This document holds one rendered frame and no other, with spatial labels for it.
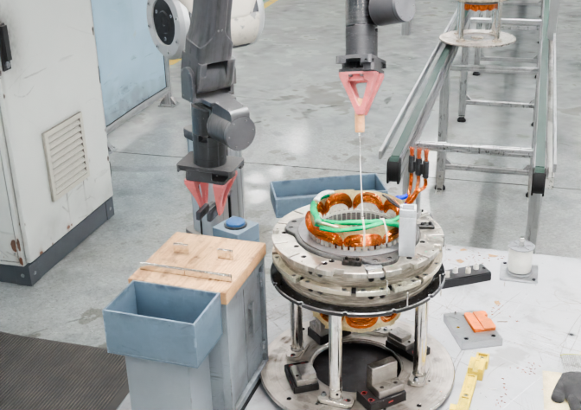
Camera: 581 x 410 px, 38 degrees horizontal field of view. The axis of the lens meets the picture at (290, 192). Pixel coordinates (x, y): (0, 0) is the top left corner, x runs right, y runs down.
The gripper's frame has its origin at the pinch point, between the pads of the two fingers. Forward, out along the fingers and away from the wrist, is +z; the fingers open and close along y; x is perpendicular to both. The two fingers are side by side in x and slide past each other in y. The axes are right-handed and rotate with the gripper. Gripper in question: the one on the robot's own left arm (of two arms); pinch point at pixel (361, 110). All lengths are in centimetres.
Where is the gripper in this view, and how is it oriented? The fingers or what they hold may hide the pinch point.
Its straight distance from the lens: 149.0
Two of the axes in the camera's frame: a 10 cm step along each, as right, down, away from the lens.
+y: 3.7, -0.2, 9.3
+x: -9.3, 0.0, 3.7
